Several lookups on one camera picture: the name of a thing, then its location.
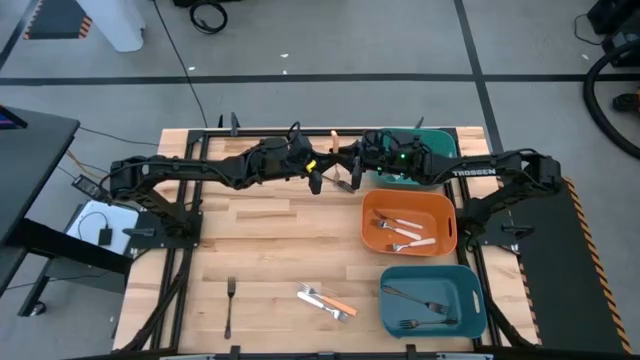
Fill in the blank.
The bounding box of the large hazard-striped black mat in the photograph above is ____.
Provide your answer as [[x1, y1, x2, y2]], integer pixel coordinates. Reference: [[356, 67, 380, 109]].
[[499, 175, 635, 355]]

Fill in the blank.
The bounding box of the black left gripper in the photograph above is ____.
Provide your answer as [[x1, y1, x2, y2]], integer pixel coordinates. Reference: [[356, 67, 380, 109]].
[[298, 149, 335, 195]]

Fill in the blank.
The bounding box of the black equipment case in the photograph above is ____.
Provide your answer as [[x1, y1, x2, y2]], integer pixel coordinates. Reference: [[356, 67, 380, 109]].
[[585, 0, 640, 69]]

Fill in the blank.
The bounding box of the black table frame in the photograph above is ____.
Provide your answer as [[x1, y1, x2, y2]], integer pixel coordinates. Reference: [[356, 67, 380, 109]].
[[117, 127, 539, 360]]

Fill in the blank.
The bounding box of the black power brick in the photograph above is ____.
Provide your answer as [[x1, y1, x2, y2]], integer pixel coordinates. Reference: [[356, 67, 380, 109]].
[[71, 173, 110, 202]]

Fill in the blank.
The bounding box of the white box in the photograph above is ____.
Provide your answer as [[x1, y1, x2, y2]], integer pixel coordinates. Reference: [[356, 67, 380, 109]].
[[64, 199, 140, 257]]

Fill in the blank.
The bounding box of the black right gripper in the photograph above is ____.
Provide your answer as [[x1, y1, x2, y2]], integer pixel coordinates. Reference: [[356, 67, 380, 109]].
[[344, 142, 381, 190]]

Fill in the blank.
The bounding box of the orange-handled metal fork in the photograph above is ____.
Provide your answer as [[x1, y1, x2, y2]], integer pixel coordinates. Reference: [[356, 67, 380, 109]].
[[298, 282, 359, 318], [329, 129, 342, 182]]

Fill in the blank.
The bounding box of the orange plastic bin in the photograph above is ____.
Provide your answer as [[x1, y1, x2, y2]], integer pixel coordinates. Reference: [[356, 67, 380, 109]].
[[360, 188, 459, 258]]

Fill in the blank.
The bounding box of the white pillar base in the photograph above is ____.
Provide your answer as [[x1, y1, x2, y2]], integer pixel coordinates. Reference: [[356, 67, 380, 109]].
[[74, 0, 147, 54]]

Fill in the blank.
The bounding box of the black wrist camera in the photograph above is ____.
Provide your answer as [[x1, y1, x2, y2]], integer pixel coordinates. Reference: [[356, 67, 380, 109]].
[[362, 129, 389, 157], [291, 130, 315, 157]]

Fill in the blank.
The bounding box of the dark teal plastic bin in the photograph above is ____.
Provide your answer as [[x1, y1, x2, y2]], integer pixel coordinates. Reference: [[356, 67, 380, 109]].
[[378, 264, 488, 340]]

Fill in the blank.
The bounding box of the black desk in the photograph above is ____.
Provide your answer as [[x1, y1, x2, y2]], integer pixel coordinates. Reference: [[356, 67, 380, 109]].
[[0, 104, 134, 319]]

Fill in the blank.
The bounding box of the thin black floor cable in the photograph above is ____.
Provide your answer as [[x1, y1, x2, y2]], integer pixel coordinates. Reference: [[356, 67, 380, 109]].
[[149, 0, 210, 129]]

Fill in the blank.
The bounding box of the small hazard-striped black mat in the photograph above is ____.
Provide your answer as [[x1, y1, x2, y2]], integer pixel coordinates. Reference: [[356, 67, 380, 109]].
[[22, 0, 95, 40]]

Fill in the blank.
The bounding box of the dark laptop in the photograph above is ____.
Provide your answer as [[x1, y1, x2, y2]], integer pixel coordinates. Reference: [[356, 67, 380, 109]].
[[0, 104, 29, 131]]

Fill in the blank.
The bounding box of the coiled black cable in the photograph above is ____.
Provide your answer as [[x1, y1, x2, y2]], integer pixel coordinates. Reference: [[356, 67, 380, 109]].
[[188, 0, 230, 35]]

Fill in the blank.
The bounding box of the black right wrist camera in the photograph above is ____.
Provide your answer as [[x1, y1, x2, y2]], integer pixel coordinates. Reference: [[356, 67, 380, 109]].
[[362, 129, 389, 157]]

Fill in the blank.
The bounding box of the black and orange device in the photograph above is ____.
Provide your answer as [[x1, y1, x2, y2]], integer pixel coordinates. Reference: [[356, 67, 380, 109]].
[[612, 91, 640, 115]]

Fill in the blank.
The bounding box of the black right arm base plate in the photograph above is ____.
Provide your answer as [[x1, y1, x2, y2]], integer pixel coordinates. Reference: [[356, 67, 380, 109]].
[[462, 219, 536, 251]]

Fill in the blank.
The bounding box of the thick black hose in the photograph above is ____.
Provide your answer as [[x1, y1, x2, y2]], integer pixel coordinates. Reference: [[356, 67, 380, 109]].
[[582, 38, 640, 162]]

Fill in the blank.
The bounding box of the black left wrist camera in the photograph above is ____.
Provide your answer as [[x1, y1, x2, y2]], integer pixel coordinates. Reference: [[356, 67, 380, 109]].
[[291, 130, 315, 157]]

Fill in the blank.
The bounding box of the green teal plastic bin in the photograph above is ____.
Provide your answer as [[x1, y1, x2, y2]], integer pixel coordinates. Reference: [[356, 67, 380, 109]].
[[368, 127, 460, 190]]

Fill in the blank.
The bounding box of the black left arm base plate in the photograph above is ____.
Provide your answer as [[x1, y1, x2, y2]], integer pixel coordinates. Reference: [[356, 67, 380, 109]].
[[122, 209, 204, 251]]

